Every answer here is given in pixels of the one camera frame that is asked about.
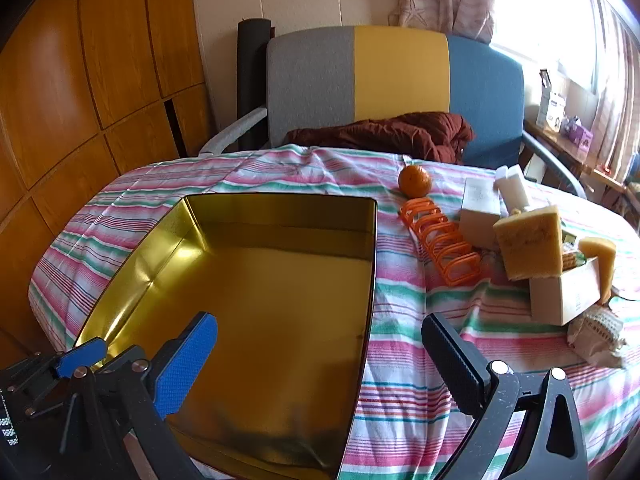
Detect white sponge block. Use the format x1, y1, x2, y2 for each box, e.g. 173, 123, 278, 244
494, 165, 532, 211

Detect pink striped curtain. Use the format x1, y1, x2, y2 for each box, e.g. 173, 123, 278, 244
590, 0, 640, 171

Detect grey yellow blue armchair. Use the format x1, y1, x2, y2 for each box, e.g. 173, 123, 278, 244
200, 25, 588, 198

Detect brown gold-lined tin container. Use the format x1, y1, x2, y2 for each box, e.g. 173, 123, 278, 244
74, 192, 378, 480

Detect tangerine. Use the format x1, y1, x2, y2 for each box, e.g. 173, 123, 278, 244
398, 165, 432, 198

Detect small yellow sponge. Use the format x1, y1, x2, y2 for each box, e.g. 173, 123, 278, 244
577, 236, 618, 305

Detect open cardboard box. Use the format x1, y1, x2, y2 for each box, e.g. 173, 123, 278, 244
529, 257, 601, 327

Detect white carton box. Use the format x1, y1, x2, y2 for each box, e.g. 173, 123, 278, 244
536, 69, 568, 131

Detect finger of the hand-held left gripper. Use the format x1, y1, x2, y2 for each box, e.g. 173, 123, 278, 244
0, 337, 108, 461

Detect orange plastic rack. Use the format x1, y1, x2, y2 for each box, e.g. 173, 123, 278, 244
398, 199, 483, 288

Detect purple box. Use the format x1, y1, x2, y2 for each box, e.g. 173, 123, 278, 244
561, 116, 594, 144

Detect white lace cloth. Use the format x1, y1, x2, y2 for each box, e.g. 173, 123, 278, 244
566, 305, 628, 370

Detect wooden side desk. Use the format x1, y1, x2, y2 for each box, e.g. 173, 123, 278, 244
524, 119, 628, 193

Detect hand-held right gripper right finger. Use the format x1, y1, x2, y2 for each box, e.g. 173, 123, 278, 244
421, 312, 589, 480

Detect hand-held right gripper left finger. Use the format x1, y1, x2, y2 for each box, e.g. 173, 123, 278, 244
90, 312, 218, 480

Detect striped tablecloth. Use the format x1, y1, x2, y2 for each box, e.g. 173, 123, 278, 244
27, 145, 640, 480

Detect window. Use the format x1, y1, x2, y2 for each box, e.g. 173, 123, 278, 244
492, 0, 613, 86

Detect maroon padded jacket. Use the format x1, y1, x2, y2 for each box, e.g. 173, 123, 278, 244
287, 112, 475, 163

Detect wooden cabinet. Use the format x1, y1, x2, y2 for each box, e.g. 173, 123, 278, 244
0, 0, 216, 356

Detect large yellow sponge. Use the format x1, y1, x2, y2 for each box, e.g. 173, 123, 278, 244
494, 205, 564, 281

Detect beige printed carton box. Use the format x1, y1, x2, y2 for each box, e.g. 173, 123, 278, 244
459, 176, 502, 250

